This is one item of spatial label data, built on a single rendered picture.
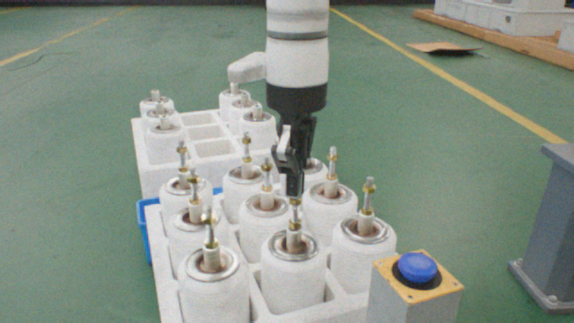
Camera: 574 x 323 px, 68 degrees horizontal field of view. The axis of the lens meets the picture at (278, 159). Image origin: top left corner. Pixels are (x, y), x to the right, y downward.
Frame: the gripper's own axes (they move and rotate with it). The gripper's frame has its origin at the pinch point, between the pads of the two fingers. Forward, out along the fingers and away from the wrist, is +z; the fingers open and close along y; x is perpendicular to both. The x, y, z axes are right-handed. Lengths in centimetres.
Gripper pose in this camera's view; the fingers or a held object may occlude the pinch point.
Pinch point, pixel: (295, 182)
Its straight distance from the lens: 57.3
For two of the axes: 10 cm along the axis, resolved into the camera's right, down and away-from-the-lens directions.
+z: 0.0, 9.1, 4.2
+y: 3.2, -4.0, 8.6
